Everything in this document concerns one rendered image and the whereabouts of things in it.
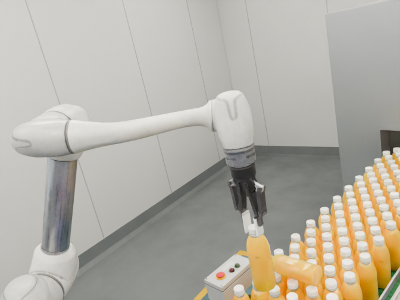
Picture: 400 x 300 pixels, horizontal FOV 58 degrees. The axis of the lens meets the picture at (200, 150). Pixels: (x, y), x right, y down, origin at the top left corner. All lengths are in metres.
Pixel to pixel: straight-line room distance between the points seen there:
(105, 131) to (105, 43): 3.27
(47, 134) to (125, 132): 0.21
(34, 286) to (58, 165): 0.40
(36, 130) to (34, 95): 2.67
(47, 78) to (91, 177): 1.11
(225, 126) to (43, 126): 0.51
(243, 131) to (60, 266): 0.86
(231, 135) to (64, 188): 0.63
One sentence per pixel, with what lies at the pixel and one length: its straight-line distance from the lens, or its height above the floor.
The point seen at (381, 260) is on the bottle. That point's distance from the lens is 1.68.
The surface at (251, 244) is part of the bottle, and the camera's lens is 1.17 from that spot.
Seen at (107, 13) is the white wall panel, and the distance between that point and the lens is 4.41.
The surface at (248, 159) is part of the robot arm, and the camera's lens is 1.03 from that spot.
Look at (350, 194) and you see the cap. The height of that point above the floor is 1.12.
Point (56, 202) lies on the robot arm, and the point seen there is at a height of 1.59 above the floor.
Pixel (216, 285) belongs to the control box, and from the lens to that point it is 1.53.
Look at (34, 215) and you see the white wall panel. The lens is 3.83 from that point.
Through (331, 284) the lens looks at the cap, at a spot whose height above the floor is 1.12.
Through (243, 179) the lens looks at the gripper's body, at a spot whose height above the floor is 1.62.
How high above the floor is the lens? 2.03
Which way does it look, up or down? 17 degrees down
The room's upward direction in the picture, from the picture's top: 13 degrees counter-clockwise
